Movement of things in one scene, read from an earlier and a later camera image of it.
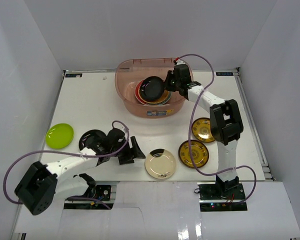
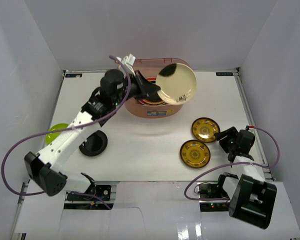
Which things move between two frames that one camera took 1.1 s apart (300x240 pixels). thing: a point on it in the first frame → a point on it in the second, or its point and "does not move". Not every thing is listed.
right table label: (224, 74) does not move
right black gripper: (171, 74) → (229, 133)
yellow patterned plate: (199, 152) does not move
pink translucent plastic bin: (129, 72) does not move
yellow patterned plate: (201, 129) does not move
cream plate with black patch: (160, 163) → (178, 83)
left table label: (73, 75) does not move
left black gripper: (128, 153) → (140, 83)
